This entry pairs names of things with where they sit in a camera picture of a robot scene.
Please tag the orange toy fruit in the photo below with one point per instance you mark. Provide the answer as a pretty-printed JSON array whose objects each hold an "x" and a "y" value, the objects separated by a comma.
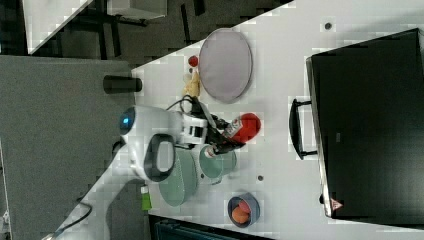
[{"x": 239, "y": 216}]

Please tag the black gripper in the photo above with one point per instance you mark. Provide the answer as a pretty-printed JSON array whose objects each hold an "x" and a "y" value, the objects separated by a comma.
[{"x": 220, "y": 144}]

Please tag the green tag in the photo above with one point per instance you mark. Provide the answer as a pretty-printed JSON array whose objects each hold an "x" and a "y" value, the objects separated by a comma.
[{"x": 145, "y": 198}]

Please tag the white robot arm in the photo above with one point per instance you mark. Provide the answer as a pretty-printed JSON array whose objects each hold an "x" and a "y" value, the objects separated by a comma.
[{"x": 150, "y": 135}]

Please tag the red toy fruit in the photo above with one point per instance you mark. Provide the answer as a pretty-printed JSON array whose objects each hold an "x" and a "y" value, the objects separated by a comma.
[{"x": 244, "y": 206}]

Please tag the small red ball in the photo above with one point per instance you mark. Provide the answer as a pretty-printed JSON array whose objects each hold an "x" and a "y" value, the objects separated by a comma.
[{"x": 193, "y": 61}]

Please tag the green cup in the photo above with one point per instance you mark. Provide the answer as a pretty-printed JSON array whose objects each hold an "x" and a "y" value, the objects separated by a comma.
[{"x": 215, "y": 167}]

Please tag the grey bowl with fruit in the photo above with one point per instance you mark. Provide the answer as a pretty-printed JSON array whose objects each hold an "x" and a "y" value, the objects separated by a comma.
[{"x": 255, "y": 213}]

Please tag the red ketchup bottle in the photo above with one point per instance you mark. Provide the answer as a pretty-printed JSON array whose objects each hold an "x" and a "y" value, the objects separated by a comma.
[{"x": 244, "y": 128}]

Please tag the green colander plate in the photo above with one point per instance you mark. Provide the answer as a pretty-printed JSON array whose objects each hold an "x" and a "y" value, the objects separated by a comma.
[{"x": 182, "y": 183}]

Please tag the grey round plate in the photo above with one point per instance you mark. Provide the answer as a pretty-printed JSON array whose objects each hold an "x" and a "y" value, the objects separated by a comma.
[{"x": 225, "y": 65}]

